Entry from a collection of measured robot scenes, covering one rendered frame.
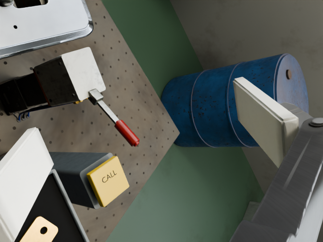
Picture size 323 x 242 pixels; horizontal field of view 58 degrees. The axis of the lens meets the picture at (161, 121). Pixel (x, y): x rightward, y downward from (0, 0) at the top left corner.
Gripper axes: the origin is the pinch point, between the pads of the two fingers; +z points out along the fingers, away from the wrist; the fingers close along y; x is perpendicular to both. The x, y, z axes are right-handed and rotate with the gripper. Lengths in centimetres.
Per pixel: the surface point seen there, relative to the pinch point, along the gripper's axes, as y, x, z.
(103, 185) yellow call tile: -10.3, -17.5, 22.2
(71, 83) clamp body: -14.0, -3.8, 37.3
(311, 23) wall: 114, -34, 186
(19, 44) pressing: -21.1, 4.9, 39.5
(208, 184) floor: 25, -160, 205
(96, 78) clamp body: -10.0, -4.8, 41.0
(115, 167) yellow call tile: -8.3, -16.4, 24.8
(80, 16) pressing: -11, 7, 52
